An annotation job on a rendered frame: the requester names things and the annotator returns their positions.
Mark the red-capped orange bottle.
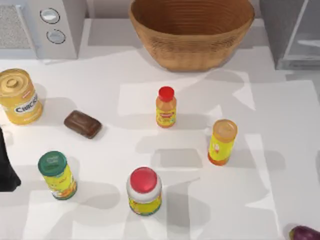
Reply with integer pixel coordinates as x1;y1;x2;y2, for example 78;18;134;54
155;86;178;129

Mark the orange-lidded yellow can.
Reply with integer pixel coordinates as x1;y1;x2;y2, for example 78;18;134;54
207;118;238;166

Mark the red-lidded yellow jar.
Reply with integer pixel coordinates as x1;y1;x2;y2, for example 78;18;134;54
126;166;163;216

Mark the brown bread loaf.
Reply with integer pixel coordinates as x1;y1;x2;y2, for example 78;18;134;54
63;110;103;140

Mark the brown woven basket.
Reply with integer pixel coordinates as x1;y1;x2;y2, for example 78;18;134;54
128;0;256;73

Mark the green-lidded yellow can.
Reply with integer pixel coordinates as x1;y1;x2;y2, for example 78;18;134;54
37;150;78;201

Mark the round microwave knob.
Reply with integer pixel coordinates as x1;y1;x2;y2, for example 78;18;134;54
46;28;67;45
39;7;61;25

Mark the large yellow can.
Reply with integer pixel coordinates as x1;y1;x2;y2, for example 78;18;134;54
0;68;43;126

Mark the pale microwave oven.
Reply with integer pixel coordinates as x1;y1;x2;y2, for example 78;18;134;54
0;0;88;60

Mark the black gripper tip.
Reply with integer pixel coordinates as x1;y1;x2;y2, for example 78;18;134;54
0;128;22;193

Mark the purple eggplant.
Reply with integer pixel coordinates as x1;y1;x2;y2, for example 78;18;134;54
288;225;320;240

